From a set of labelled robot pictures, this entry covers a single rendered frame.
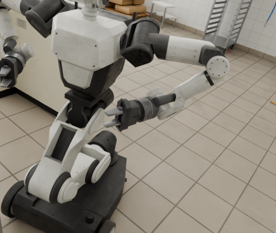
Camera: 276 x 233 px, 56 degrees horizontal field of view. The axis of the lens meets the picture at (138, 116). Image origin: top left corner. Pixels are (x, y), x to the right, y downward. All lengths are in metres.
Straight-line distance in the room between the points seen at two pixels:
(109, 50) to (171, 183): 1.23
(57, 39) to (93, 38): 0.15
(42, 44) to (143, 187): 1.31
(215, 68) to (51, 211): 1.04
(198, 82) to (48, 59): 1.44
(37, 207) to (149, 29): 1.02
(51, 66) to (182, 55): 1.40
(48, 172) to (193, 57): 0.73
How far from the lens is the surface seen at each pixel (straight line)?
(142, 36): 0.98
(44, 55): 2.21
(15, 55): 1.23
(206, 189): 2.03
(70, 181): 1.19
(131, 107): 0.90
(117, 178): 1.66
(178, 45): 0.96
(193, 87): 1.00
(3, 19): 1.37
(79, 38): 1.00
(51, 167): 1.17
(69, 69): 1.08
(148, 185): 1.90
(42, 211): 1.47
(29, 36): 2.30
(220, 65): 0.96
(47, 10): 1.17
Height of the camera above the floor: 1.37
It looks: 33 degrees down
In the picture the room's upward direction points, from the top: 12 degrees clockwise
